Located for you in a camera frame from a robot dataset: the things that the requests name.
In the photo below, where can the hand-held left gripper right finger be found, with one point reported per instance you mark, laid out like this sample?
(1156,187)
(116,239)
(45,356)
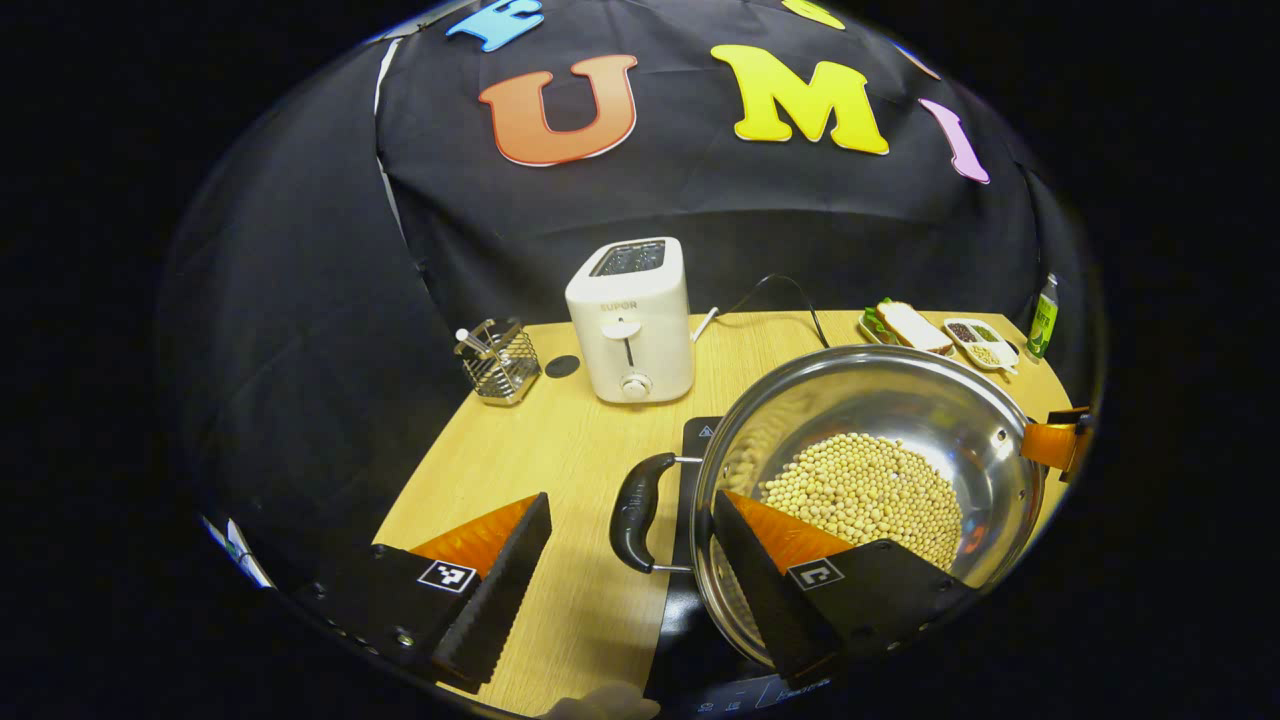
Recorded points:
(765,600)

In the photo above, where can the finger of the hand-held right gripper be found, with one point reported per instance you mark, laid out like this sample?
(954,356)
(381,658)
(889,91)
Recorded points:
(1075,413)
(1045,445)

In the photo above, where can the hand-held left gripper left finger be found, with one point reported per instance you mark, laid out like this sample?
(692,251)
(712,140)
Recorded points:
(500,590)

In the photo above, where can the black induction cooktop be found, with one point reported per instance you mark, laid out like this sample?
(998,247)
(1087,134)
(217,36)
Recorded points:
(690,620)

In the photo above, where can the pile of soybeans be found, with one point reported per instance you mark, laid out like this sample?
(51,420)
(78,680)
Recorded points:
(870,490)

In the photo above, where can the stainless steel pot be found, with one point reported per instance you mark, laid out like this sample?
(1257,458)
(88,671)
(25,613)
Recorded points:
(900,395)

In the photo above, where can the green drink bottle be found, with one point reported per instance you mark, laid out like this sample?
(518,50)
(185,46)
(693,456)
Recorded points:
(1043,320)

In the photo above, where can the white divided bean dish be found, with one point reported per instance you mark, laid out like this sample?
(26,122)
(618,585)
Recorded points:
(985,345)

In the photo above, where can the sandwich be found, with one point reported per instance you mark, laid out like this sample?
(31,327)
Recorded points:
(915,325)

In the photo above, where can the black table grommet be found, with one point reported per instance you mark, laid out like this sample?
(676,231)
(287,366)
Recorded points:
(562,366)

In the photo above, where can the white toaster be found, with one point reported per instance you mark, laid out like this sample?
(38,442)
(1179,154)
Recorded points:
(630,320)

